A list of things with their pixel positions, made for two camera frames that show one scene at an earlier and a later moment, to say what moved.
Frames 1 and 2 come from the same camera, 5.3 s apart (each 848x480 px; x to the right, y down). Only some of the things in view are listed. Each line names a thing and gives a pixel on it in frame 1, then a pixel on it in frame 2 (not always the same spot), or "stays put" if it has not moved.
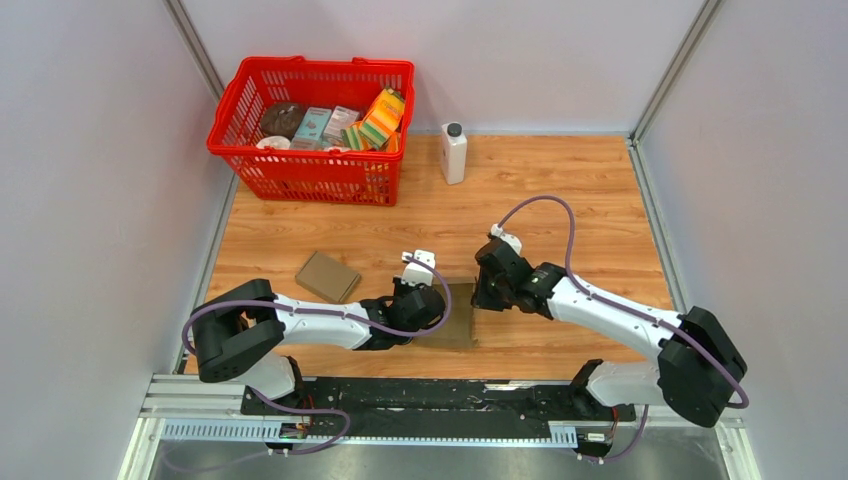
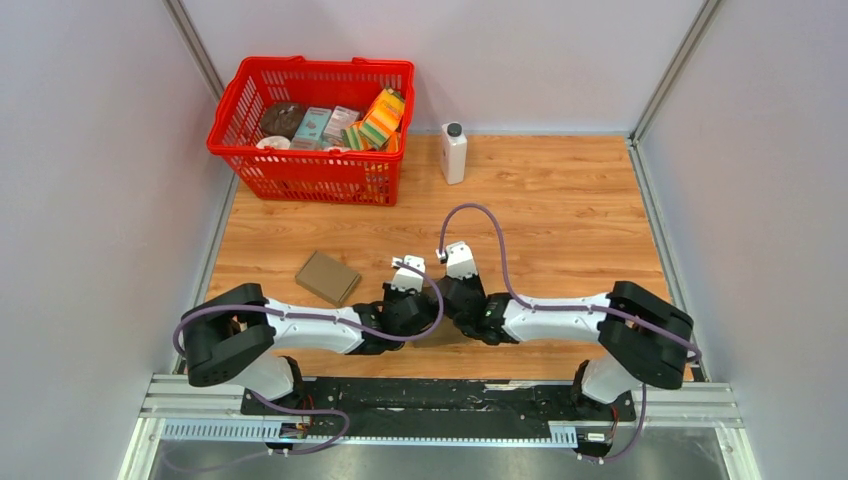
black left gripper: (400, 287) stays put
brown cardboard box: (327, 277) stays put
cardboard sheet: (458, 332) stays put
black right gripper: (481, 300) to (472, 281)
